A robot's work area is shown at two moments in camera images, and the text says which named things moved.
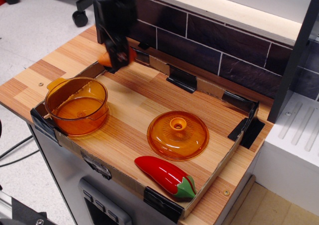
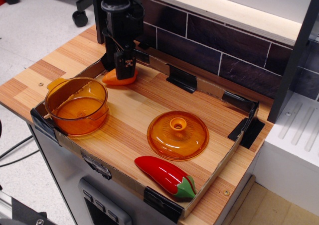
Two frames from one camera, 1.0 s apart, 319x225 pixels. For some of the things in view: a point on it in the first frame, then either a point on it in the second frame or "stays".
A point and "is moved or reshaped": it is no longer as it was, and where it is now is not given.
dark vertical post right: [297, 49] stays
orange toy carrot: [104, 58] is moved or reshaped
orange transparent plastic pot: [77, 106] stays
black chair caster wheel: [80, 18] stays
